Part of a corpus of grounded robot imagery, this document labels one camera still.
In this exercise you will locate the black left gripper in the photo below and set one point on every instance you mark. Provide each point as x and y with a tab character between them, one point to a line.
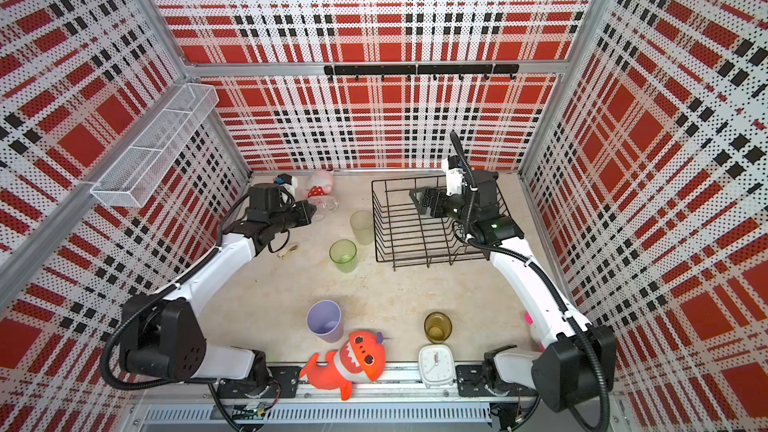
306	216

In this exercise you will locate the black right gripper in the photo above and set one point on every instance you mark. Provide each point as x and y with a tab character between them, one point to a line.
430	194

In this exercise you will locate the clear glass cup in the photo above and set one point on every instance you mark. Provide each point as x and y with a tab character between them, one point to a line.
324	203

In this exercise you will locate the bright green plastic cup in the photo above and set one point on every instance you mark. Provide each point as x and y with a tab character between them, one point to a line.
343	253

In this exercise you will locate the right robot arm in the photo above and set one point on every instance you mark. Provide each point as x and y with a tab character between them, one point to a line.
576	368

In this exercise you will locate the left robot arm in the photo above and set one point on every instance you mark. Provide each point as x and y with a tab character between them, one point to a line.
159	340

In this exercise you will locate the pink plush toy polka dress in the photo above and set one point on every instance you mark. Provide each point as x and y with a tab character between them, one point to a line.
320	183

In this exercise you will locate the purple plastic cup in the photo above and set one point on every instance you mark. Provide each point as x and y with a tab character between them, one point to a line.
324	319

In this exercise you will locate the olive glass cup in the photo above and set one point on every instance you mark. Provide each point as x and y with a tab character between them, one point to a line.
438	327

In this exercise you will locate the red shark plush toy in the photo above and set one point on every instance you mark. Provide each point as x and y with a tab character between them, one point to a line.
361	359

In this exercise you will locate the white kitchen scale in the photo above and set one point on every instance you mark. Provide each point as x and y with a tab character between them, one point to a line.
436	366

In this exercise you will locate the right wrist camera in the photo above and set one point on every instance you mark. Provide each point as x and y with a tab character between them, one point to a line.
454	175

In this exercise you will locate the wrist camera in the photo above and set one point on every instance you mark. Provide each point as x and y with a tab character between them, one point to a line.
454	175
288	182

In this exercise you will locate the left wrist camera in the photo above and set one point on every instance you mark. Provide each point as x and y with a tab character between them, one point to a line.
288	182

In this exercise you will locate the black wire dish rack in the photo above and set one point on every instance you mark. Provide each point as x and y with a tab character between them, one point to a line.
404	238

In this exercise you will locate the black wall hook rail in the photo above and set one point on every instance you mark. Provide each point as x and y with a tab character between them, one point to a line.
357	71

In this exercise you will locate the white wire mesh shelf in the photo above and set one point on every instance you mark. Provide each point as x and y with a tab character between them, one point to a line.
137	173

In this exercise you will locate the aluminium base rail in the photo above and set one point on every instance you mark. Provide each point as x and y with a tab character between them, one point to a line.
400	396

